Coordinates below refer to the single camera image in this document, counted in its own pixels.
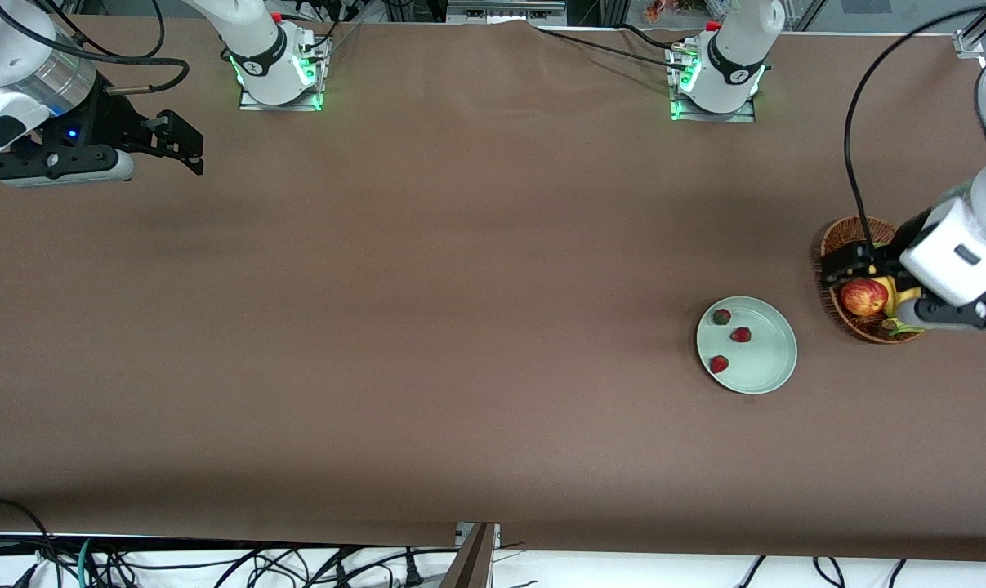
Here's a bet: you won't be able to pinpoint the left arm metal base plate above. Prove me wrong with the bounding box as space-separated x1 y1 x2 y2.
670 45 757 124

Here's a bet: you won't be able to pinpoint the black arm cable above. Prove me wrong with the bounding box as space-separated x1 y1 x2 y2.
0 0 190 96
843 4 986 247

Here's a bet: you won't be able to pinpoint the black floor cables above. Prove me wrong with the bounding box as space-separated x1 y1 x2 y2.
738 555 910 588

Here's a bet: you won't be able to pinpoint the brown table leg post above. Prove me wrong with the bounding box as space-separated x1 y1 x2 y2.
439 521 502 588

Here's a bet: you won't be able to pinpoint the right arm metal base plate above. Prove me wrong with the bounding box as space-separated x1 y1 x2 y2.
238 37 324 113

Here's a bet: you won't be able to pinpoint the red apple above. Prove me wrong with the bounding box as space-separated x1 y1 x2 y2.
840 278 890 318

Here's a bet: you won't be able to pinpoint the brown wicker basket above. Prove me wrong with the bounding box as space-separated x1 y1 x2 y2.
815 216 926 345

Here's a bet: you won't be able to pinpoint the brown table cover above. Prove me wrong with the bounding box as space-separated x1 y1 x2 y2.
0 15 986 564

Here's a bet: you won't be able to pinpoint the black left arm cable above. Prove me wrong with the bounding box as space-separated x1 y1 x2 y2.
843 4 986 247

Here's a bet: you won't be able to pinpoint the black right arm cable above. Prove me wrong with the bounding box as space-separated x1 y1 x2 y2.
0 0 190 96

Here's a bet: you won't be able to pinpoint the pale green round plate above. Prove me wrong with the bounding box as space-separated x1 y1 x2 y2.
697 296 799 396

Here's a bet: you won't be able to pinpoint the yellow banana bunch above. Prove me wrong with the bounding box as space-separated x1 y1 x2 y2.
871 276 923 336

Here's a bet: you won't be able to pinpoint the black floor cable bundle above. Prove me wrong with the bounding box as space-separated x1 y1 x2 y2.
0 497 461 588

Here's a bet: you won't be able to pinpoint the aluminium frame profile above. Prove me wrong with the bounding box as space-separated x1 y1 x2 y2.
953 0 986 60

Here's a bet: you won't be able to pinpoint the black cable on table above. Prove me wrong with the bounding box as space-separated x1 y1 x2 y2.
529 23 698 73

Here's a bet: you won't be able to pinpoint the grey metal box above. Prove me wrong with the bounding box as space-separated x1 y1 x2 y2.
446 0 569 25

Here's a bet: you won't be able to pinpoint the colourful background item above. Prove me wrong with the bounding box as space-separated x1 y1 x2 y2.
644 0 710 24

